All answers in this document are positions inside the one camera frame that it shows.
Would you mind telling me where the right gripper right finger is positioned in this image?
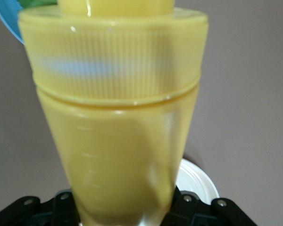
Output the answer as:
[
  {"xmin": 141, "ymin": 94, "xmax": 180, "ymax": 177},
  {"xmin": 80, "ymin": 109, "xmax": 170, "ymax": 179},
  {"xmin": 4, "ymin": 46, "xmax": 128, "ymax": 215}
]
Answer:
[{"xmin": 165, "ymin": 187, "xmax": 212, "ymax": 226}]

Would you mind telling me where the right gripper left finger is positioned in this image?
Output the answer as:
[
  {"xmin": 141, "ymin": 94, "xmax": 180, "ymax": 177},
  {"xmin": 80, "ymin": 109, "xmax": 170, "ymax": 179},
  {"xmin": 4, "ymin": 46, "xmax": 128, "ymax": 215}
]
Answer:
[{"xmin": 41, "ymin": 188, "xmax": 81, "ymax": 226}]

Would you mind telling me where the yellow squeeze bottle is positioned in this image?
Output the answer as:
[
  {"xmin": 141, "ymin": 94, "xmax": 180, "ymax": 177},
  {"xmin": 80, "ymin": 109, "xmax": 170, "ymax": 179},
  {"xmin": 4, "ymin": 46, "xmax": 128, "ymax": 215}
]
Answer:
[{"xmin": 17, "ymin": 0, "xmax": 209, "ymax": 226}]

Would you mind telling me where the green lettuce leaf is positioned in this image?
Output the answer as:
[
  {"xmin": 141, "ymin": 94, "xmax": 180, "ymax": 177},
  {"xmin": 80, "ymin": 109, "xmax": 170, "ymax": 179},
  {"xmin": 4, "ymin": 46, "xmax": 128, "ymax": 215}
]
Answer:
[{"xmin": 16, "ymin": 0, "xmax": 58, "ymax": 9}]

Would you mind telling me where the beige round plate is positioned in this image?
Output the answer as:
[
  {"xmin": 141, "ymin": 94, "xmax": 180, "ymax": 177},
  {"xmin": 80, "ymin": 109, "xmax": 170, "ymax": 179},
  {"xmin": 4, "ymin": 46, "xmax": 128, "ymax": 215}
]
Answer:
[{"xmin": 175, "ymin": 159, "xmax": 220, "ymax": 208}]

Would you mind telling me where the blue round plate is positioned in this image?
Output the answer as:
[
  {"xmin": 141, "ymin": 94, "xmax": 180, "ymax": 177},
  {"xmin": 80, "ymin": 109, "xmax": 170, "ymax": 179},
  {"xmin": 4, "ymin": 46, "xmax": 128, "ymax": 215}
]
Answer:
[{"xmin": 0, "ymin": 0, "xmax": 25, "ymax": 45}]

